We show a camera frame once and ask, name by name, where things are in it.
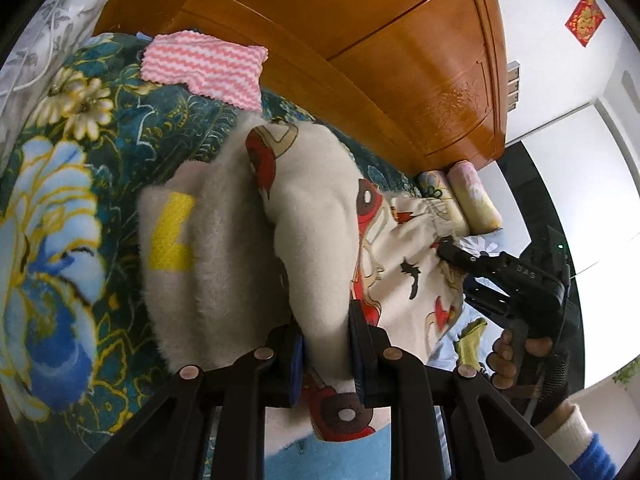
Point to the green houseplant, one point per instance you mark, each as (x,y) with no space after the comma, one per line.
(629,375)

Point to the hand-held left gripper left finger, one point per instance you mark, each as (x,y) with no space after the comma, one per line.
(296,365)

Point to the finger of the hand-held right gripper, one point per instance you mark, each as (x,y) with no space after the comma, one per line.
(487,300)
(465,256)

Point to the pastel pink yellow pillow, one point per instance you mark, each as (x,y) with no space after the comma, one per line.
(475,195)

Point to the white wardrobe with black stripe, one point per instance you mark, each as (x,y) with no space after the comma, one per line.
(565,195)

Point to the red wall decoration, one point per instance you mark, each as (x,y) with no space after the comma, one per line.
(584,17)

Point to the pink white striped cloth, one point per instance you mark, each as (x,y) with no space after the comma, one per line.
(205,67)

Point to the orange wooden headboard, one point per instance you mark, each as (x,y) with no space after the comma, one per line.
(350,50)

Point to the grey floral cloth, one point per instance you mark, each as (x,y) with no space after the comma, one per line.
(45,35)

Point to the green floral plush blanket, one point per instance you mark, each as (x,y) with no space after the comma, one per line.
(65,220)

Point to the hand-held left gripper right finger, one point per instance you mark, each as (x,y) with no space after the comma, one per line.
(358,355)

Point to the cream cartoon-print fleece pajama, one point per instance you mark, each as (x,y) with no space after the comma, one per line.
(320,220)

